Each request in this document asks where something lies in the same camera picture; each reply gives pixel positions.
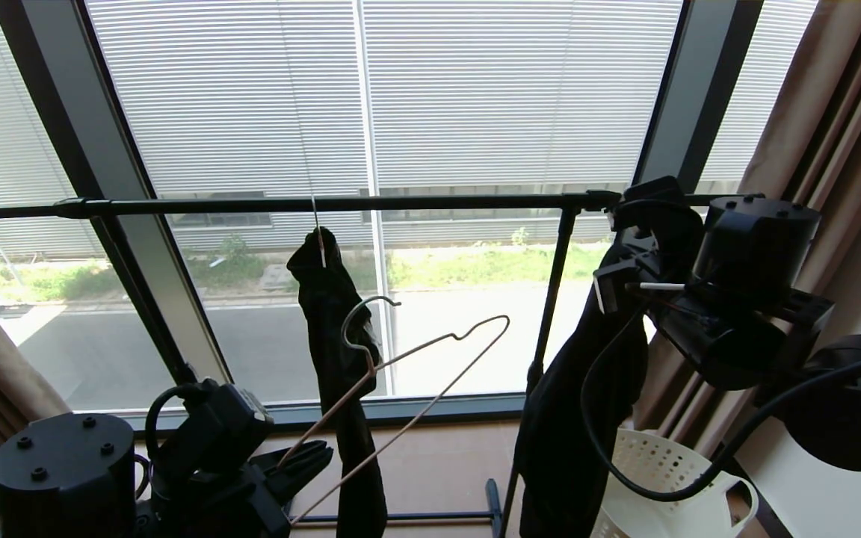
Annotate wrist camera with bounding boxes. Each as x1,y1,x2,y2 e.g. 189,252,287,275
148,380,274,486
610,176,704,262

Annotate white laundry basket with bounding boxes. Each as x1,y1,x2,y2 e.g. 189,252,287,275
591,428,760,538

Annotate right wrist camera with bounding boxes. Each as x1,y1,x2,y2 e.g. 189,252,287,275
610,176,704,262

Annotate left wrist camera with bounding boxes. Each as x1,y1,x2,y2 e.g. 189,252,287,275
148,380,274,486

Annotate black shorts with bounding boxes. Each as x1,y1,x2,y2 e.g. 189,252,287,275
286,226,389,538

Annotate pink clothes hanger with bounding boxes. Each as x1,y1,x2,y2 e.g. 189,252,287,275
311,196,327,268
277,295,511,524

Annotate black cable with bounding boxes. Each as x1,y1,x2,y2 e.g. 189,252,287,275
145,383,207,464
580,299,861,503

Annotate black clothes rack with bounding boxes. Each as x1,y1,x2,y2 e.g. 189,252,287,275
0,191,766,538

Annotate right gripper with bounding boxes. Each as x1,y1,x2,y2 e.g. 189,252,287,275
593,258,786,391

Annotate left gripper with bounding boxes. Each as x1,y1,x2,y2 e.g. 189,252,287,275
135,463,293,538

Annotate black T-shirt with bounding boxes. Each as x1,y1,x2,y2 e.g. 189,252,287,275
513,247,649,538

